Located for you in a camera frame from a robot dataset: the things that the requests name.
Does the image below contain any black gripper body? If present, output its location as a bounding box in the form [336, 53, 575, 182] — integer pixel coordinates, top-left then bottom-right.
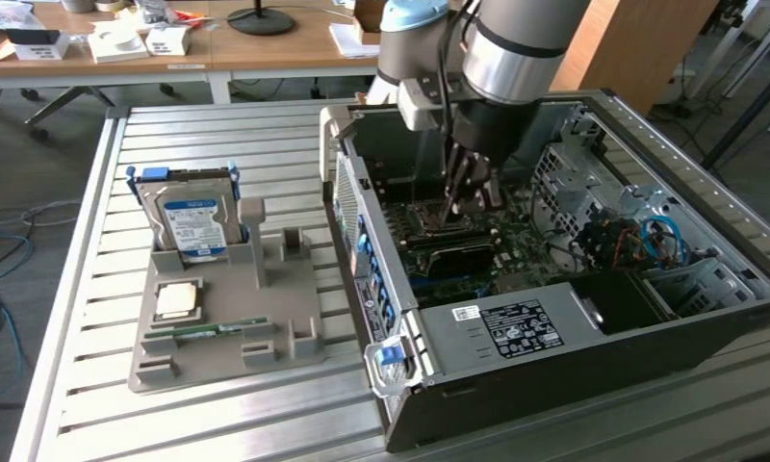
[448, 98, 541, 167]

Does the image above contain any black NVIDIA graphics card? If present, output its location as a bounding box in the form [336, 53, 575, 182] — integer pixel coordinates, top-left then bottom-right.
[415, 244, 493, 281]

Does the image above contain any CPU socket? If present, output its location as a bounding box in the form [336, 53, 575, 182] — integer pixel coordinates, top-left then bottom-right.
[409, 199, 473, 237]

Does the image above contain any silver metal drive cage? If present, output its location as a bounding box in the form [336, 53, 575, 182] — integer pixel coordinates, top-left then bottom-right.
[531, 141, 770, 320]

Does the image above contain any green motherboard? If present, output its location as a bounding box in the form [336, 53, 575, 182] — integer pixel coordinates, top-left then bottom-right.
[384, 177, 579, 309]

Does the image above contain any white paper stack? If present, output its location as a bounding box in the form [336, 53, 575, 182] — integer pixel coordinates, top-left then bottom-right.
[328, 22, 381, 60]

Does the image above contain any wooden cabinet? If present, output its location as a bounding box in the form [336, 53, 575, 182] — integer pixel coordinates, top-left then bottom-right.
[548, 0, 724, 116]

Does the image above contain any brown cardboard box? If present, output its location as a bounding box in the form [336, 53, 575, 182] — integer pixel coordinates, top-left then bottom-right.
[352, 0, 387, 34]

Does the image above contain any grey power supply unit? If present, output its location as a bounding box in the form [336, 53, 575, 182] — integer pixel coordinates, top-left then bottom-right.
[419, 282, 604, 377]

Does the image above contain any blue case latch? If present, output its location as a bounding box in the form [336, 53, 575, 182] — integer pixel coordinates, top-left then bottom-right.
[371, 344, 404, 372]

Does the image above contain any black open PC case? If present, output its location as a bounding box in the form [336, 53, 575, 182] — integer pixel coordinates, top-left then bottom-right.
[319, 89, 770, 453]

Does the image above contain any black round lamp base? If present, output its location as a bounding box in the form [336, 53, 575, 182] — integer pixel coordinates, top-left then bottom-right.
[227, 0, 296, 38]

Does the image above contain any hard disk in blue caddy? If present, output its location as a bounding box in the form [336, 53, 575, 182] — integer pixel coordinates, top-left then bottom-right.
[124, 162, 253, 265]

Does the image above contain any grey parts rack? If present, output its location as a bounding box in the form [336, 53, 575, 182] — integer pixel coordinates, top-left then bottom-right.
[125, 196, 329, 396]

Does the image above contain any loose green RAM stick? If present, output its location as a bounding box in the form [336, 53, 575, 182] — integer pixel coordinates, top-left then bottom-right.
[148, 316, 275, 341]

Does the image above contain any silver CPU chip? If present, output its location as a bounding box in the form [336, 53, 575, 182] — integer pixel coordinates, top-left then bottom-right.
[156, 283, 200, 320]

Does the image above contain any small white box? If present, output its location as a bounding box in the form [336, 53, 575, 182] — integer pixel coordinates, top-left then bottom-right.
[144, 26, 192, 57]

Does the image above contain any white box with roll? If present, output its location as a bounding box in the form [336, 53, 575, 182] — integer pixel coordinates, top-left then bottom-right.
[87, 19, 152, 64]

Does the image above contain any black desk leg with caster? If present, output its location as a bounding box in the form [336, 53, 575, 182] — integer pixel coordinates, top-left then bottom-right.
[21, 85, 119, 141]

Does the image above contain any white box with black lid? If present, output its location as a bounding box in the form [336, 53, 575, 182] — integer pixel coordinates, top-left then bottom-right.
[4, 28, 72, 63]

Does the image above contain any clear plastic bag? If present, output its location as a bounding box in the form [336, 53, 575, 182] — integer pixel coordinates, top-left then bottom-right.
[0, 0, 47, 31]

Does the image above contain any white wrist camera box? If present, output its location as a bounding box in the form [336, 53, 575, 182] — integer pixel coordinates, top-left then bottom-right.
[396, 78, 455, 132]

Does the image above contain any coloured power wire bundle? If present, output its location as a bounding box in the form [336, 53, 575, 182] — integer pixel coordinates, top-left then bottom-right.
[589, 220, 656, 270]

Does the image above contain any blue SATA wire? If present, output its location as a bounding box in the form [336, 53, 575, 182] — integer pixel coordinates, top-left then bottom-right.
[639, 216, 692, 270]

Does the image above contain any dark metal frame post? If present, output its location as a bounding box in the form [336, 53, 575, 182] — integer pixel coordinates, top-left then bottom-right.
[699, 57, 770, 169]

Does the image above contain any grey floor cable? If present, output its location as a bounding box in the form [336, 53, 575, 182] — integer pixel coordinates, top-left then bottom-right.
[0, 199, 83, 227]

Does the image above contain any blue floor cable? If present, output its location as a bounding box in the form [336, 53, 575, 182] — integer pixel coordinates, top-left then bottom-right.
[0, 211, 35, 410]

